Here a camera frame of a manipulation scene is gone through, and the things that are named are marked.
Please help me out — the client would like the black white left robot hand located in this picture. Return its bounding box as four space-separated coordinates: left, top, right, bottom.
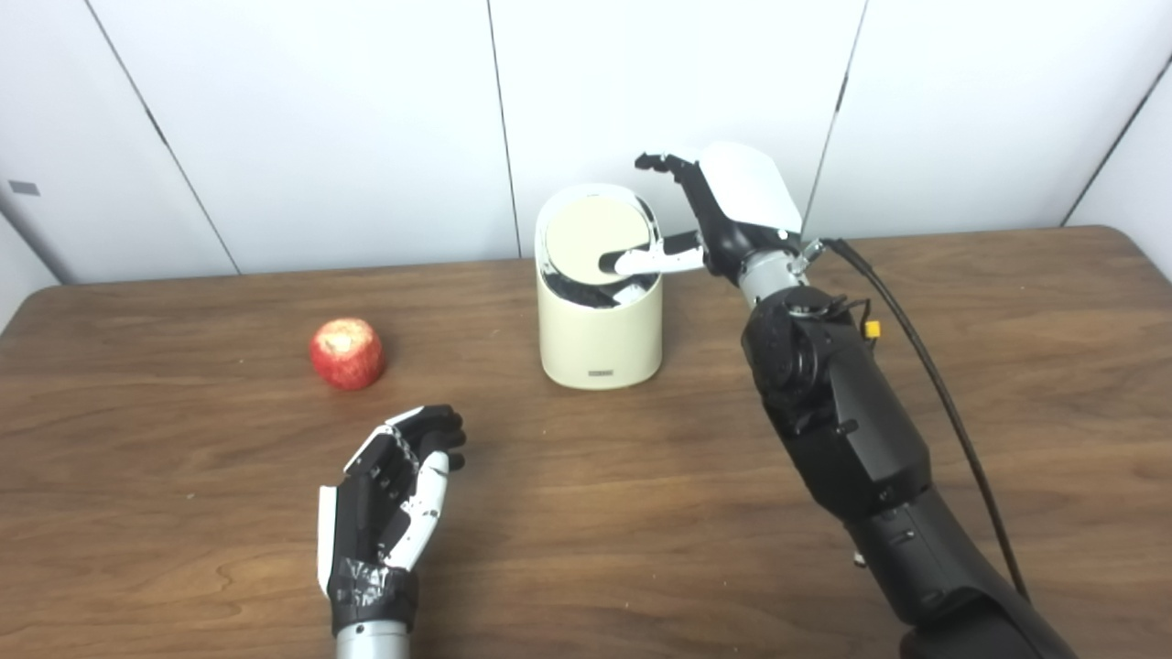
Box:
317 405 468 634

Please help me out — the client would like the round cream bin lid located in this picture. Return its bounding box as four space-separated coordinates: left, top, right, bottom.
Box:
544 195 653 285

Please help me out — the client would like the cream-colored bin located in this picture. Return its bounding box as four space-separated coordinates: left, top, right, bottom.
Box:
535 183 664 391

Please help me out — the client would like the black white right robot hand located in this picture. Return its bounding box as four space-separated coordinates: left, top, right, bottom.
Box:
599 142 807 285

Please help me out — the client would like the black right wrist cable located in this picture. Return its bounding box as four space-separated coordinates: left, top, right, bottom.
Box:
819 238 1031 600

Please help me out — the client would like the red apple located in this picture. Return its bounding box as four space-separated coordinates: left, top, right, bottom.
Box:
309 318 386 392

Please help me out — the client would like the black bin liner bag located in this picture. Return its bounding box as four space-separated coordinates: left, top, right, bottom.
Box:
540 261 660 309

